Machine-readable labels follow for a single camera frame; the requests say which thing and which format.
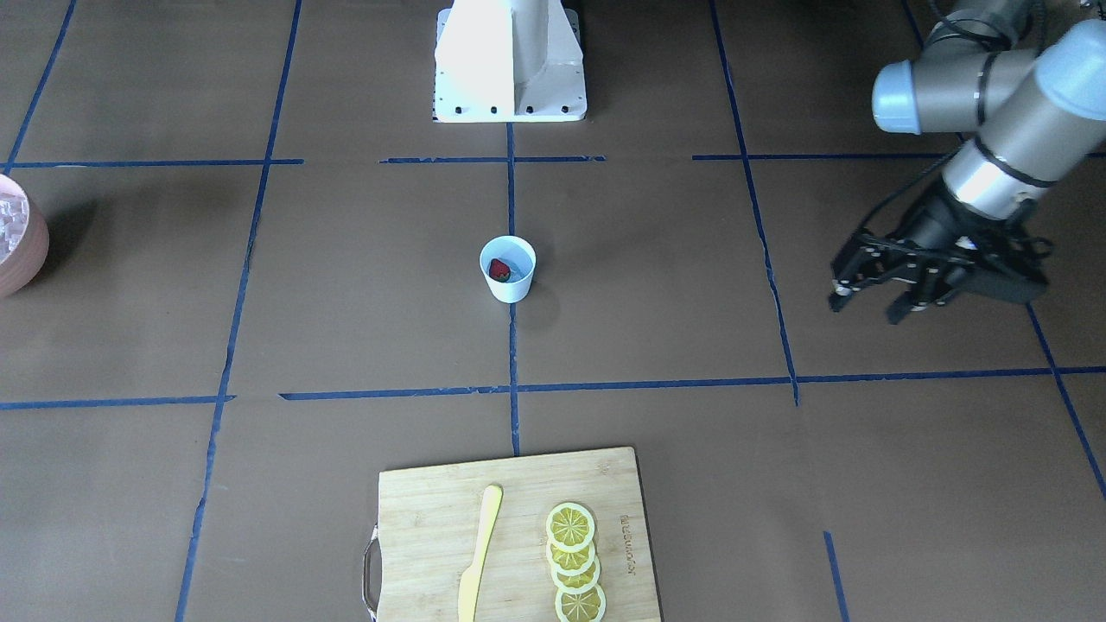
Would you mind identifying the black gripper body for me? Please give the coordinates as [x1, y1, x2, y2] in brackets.
[881, 186, 1051, 304]

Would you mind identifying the pink bowl of ice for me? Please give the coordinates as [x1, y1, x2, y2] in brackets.
[1, 175, 50, 298]

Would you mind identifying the wooden cutting board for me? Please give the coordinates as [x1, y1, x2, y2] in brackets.
[362, 447, 662, 621]

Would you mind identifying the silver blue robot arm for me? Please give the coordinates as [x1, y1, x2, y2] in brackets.
[827, 1, 1105, 324]

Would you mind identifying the white pillar with base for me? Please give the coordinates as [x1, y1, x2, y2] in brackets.
[432, 1, 588, 124]

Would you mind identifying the yellow plastic knife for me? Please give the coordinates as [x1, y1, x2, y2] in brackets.
[457, 484, 503, 621]

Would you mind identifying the lemon slice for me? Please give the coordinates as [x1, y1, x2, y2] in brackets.
[545, 501, 596, 554]
[550, 558, 601, 595]
[545, 543, 597, 576]
[554, 584, 606, 622]

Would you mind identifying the light blue plastic cup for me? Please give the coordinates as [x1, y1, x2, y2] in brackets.
[479, 235, 538, 304]

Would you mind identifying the red strawberry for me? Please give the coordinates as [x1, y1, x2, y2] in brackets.
[486, 258, 513, 283]

